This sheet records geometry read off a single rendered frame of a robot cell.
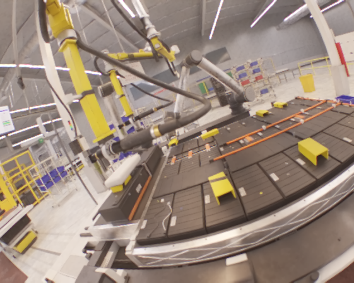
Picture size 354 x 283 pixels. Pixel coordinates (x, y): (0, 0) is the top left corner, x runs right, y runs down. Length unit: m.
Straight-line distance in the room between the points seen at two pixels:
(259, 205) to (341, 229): 0.33
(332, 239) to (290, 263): 0.16
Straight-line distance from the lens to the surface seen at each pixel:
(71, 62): 0.76
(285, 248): 0.60
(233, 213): 0.56
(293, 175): 0.66
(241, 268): 0.43
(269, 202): 0.57
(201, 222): 0.58
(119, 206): 0.78
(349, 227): 0.67
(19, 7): 11.31
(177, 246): 0.57
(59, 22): 0.80
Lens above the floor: 1.40
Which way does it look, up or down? 13 degrees down
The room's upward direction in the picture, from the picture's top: 24 degrees counter-clockwise
